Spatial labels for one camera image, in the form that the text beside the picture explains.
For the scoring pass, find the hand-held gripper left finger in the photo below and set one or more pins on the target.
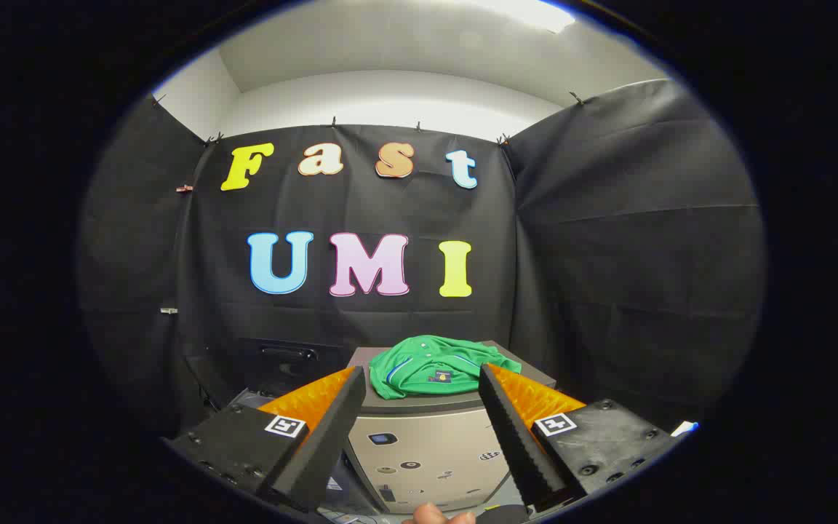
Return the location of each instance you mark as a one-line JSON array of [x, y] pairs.
[[328, 444]]

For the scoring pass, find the black backdrop cloth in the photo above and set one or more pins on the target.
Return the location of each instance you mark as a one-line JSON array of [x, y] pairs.
[[390, 327]]

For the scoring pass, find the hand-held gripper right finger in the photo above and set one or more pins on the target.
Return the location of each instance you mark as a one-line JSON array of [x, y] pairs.
[[517, 437]]

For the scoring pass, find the green polo shirt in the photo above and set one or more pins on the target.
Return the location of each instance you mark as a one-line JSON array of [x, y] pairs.
[[426, 362]]

